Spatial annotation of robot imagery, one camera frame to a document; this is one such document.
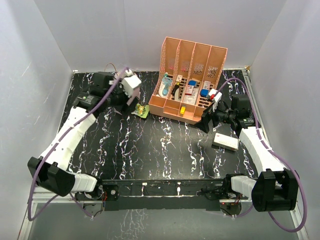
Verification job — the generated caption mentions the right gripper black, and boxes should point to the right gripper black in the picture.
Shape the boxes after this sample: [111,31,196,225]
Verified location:
[194,99,236,133]

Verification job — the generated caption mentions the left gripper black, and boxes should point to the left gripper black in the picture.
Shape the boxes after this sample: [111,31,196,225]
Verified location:
[105,79,139,117]

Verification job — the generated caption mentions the green candy packet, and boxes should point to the green candy packet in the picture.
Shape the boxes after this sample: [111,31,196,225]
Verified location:
[132,103,150,119]

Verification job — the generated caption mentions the pale pink paper bag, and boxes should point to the pale pink paper bag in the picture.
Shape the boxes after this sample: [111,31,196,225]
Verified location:
[106,67,142,107]

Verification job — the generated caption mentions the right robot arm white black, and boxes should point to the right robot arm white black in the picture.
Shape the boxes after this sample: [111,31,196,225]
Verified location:
[196,92,299,212]

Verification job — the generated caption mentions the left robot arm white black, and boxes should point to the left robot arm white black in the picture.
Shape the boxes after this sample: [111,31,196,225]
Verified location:
[27,69,142,200]

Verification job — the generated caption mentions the white plastic packet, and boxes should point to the white plastic packet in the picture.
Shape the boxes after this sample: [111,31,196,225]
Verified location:
[182,95,197,105]

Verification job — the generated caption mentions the blue white item pack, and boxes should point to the blue white item pack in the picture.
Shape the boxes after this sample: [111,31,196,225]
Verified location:
[200,80,212,99]

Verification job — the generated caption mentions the small yellow box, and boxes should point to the small yellow box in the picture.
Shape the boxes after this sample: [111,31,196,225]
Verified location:
[180,105,186,116]

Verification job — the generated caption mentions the white rectangular box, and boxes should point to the white rectangular box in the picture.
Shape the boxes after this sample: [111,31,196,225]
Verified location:
[212,133,239,151]

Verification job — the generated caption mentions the light blue tape dispenser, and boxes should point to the light blue tape dispenser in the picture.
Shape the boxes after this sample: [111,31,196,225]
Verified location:
[158,72,173,98]

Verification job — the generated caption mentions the black yellow utility knife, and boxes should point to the black yellow utility knife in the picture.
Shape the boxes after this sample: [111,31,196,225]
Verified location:
[171,82,181,101]

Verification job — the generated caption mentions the orange desk file organizer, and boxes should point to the orange desk file organizer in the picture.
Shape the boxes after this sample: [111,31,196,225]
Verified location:
[148,37,228,124]

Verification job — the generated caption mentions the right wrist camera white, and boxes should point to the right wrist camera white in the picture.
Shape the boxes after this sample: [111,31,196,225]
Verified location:
[207,88,222,112]

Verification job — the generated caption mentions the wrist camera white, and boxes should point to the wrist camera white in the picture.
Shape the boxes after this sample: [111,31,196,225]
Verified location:
[207,88,222,112]
[121,69,142,98]

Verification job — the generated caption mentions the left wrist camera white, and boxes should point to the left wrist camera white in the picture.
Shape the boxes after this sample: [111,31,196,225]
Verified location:
[121,69,142,98]

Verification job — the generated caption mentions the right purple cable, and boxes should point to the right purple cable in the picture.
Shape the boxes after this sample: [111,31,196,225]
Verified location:
[217,77,309,233]

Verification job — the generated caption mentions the purple cable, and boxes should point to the purple cable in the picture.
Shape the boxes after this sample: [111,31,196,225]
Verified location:
[217,77,309,233]
[27,66,131,222]

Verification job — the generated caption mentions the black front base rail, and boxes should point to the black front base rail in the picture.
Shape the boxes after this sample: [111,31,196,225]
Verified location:
[74,178,253,212]

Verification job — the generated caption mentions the aluminium frame rail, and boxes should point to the aluminium frame rail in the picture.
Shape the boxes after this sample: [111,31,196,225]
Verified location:
[18,179,309,240]

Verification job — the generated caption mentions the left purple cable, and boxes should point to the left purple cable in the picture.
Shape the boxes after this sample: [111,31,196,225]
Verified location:
[27,66,131,222]

